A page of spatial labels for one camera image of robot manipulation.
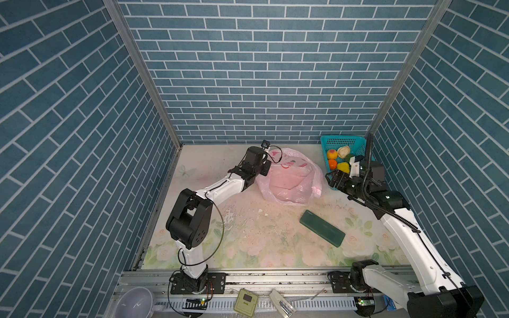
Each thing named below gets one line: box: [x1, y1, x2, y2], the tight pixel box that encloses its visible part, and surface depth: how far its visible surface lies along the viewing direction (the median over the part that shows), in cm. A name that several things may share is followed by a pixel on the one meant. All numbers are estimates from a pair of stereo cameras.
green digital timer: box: [233, 288, 260, 318], surface depth 70 cm
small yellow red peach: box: [327, 149, 338, 160], surface depth 114 cm
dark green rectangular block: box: [299, 209, 346, 248], surface depth 88 cm
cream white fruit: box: [337, 145, 351, 159], surface depth 114 cm
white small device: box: [269, 288, 297, 318], surface depth 69 cm
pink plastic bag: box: [255, 147, 323, 207], surface depth 98 cm
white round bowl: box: [114, 286, 154, 318], surface depth 68 cm
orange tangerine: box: [328, 159, 338, 171], surface depth 108 cm
